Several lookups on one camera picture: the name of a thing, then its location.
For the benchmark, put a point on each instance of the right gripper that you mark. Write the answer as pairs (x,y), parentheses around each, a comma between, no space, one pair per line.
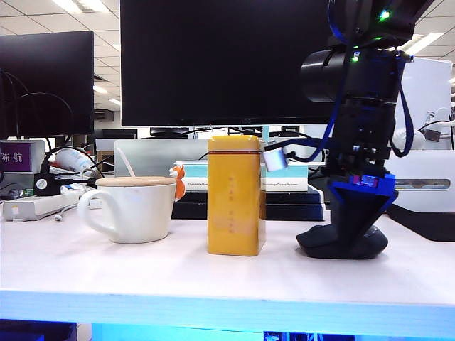
(362,142)

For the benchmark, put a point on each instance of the black computer mouse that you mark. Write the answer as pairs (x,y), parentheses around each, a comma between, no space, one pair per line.
(320,245)

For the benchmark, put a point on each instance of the black mouse pad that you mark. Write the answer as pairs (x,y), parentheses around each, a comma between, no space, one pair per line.
(426,225)

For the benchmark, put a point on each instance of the thin navy book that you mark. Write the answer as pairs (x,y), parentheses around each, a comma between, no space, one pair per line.
(296,196)

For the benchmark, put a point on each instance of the teal book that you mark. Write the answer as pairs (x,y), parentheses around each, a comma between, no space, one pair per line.
(298,173)

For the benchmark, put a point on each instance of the white book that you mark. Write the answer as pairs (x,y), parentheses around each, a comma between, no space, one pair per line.
(286,184)

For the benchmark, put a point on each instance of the white box with slot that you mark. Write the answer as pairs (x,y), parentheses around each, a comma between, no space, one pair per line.
(426,167)

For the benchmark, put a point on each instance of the white crumpled ball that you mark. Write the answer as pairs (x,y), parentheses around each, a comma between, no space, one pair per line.
(418,140)

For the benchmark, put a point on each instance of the black adapter plug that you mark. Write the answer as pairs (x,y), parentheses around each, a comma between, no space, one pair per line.
(433,135)

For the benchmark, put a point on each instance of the yellow tin box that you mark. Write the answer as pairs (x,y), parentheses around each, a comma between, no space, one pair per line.
(232,199)

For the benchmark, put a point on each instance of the white partition board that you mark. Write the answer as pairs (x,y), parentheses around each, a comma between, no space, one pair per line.
(430,92)

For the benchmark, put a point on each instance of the orange fox figurine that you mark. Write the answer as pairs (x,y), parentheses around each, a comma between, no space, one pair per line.
(180,185)

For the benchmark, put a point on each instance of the ceiling light panel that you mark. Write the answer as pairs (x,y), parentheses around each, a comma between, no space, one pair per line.
(80,5)
(426,42)

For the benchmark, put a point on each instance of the large black monitor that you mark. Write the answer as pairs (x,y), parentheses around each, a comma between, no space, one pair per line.
(220,64)

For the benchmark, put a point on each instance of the frosted glass panel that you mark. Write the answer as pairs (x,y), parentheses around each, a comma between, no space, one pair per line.
(153,156)

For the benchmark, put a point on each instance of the white ceramic mug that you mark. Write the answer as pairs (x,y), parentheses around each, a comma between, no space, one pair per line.
(142,213)

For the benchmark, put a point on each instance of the wooden mug lid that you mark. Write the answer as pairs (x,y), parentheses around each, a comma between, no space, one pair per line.
(135,181)

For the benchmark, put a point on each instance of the white spoon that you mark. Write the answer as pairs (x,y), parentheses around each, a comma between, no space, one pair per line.
(129,167)

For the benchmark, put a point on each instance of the white tube bottle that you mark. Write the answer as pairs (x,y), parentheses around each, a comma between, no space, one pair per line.
(74,160)

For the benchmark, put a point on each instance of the black cube charger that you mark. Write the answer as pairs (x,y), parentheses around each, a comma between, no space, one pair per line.
(52,188)

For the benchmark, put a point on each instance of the white power strip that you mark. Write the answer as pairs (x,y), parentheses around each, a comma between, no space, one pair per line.
(39,206)

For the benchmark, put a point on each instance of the purple name sign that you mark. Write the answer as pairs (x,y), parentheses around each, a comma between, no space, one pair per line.
(21,158)

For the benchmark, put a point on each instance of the small black monitor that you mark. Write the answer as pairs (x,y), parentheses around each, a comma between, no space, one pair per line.
(46,64)

